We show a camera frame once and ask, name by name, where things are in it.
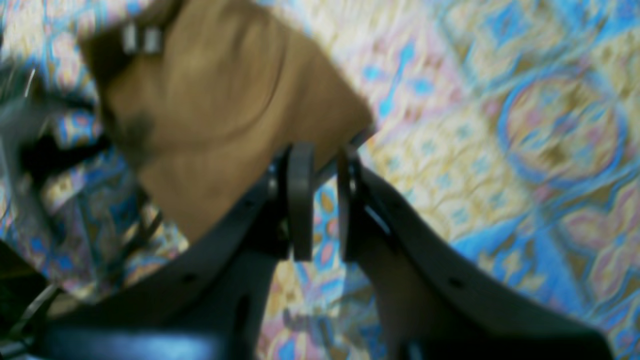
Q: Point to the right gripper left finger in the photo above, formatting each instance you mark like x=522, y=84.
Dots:
x=208, y=303

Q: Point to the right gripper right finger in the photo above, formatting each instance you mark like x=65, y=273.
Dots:
x=433, y=303

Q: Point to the brown t-shirt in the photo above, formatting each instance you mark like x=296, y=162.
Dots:
x=198, y=95

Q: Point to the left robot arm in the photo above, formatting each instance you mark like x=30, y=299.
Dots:
x=29, y=113

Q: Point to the patterned tablecloth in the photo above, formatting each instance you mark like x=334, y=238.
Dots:
x=512, y=126

